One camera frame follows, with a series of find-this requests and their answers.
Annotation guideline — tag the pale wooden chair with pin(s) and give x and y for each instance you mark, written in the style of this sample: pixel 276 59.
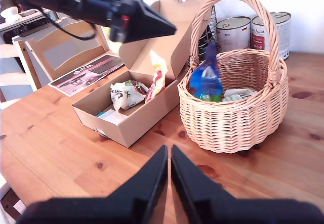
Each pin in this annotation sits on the pale wooden chair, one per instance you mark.
pixel 12 78

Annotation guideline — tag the white red Maltesers bag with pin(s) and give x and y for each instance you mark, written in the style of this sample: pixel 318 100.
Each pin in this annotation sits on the white red Maltesers bag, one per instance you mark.
pixel 157 82

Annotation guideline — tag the white label tin can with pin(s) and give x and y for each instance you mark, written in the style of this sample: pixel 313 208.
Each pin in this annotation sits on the white label tin can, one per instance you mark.
pixel 233 37

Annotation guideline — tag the brown cardboard box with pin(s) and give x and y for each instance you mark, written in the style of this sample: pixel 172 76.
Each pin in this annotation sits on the brown cardboard box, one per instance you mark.
pixel 141 125

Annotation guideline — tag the red label tin can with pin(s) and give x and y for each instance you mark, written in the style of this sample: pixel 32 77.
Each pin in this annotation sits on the red label tin can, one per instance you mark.
pixel 283 32

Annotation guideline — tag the small white carton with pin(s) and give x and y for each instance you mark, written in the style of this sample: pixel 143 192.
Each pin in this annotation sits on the small white carton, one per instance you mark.
pixel 112 116

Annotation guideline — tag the white bowl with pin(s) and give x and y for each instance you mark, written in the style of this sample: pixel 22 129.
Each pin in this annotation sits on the white bowl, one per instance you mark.
pixel 10 14

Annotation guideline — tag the woven wicker basket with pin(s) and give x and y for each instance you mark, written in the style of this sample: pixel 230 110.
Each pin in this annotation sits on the woven wicker basket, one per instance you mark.
pixel 235 125

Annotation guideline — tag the blue candy bag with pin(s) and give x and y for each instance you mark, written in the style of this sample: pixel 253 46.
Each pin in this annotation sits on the blue candy bag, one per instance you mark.
pixel 206 82

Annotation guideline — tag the black pink leaflet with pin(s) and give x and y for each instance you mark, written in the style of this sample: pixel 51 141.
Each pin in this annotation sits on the black pink leaflet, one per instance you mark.
pixel 86 74

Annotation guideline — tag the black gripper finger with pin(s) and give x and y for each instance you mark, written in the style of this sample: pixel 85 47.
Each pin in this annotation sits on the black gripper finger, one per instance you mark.
pixel 192 183
pixel 144 21
pixel 146 183

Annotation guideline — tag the white green brown egg bag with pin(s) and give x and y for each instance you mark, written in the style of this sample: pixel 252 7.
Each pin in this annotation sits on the white green brown egg bag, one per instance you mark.
pixel 239 93
pixel 124 95

